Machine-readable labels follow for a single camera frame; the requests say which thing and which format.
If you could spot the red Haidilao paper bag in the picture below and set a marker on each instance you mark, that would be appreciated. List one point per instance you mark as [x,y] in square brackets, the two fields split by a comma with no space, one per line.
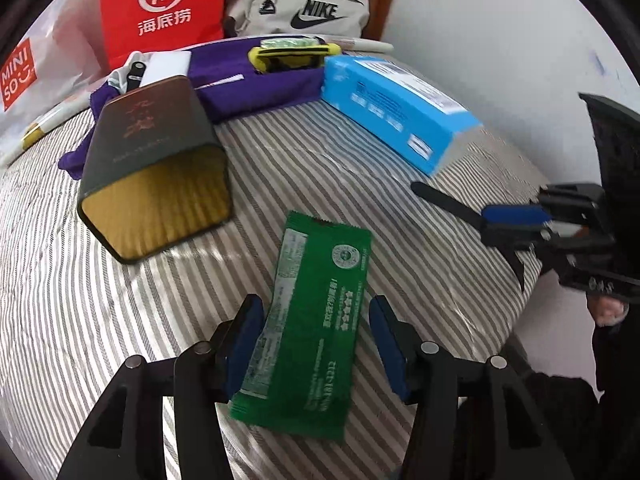
[157,25]

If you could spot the white Miniso plastic bag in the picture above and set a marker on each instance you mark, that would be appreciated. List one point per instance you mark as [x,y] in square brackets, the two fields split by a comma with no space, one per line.
[61,53]

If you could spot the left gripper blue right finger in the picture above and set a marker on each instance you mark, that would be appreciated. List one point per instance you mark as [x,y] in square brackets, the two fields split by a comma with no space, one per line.
[399,346]

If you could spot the purple towel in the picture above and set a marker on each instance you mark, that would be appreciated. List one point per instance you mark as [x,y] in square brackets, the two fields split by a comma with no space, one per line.
[209,62]

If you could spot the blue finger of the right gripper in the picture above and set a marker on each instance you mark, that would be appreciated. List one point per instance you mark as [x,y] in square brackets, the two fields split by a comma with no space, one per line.
[507,240]
[516,214]

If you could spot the yellow small bag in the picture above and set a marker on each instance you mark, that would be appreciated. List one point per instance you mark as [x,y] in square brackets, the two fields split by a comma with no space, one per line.
[271,60]

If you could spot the grey Nike bag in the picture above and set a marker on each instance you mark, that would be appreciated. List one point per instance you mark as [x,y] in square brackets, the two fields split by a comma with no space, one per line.
[316,17]

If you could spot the green wet wipes pack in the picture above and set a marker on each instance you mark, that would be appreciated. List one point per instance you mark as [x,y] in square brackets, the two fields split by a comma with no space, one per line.
[289,42]

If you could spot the white cotton glove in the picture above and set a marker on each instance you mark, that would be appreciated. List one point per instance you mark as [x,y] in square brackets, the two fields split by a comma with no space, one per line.
[118,79]

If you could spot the white tomato print sachet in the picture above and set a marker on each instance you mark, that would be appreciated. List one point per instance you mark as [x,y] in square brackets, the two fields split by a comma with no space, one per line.
[219,82]

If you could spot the person's right hand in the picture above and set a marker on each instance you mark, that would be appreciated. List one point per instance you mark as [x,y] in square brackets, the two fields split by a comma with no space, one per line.
[606,311]

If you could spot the green snack packet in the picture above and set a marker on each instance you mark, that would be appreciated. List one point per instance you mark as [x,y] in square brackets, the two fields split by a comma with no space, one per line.
[299,378]

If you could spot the dark green gold tin box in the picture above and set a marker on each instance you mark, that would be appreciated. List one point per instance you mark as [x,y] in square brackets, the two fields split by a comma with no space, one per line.
[155,173]

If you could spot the rolled patterned paper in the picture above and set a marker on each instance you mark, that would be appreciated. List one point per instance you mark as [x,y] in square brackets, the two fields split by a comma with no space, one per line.
[79,101]

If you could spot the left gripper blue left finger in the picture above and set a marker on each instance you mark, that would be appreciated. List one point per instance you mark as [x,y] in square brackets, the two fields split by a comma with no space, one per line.
[233,344]

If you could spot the blue tissue box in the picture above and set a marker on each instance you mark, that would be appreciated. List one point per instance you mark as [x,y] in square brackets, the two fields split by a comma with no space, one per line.
[419,122]

